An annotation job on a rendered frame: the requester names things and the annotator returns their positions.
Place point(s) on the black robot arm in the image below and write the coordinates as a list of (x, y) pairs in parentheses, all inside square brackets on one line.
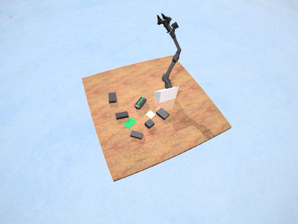
[(171, 31)]

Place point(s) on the dark grey switch control unit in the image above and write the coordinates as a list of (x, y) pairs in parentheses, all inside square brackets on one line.
[(140, 102)]

